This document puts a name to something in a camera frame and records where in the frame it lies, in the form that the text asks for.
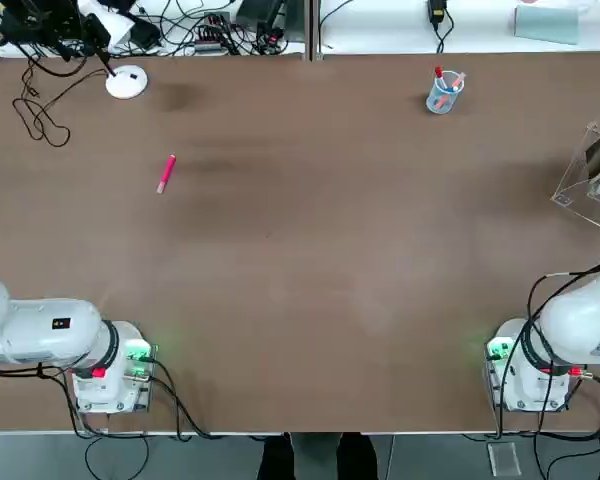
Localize clear acrylic storage rack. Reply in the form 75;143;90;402
549;103;600;229

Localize white desk lamp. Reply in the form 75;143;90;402
76;0;150;101

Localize black multi-port power strip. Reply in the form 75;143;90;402
193;11;232;55

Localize pink marker pen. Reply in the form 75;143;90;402
155;153;178;195

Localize black power adapter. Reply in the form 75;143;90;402
427;0;449;27

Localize clear plastic pen cup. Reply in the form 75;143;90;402
425;70;466;115

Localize orange pen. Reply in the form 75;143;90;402
437;73;468;111

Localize teal sheet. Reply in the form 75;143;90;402
513;4;581;46

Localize person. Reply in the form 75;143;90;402
257;432;381;480

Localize clear floor plate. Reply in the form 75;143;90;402
486;441;522;477

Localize aluminium frame post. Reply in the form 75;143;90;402
302;0;324;62

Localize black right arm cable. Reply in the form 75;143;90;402
509;259;600;371

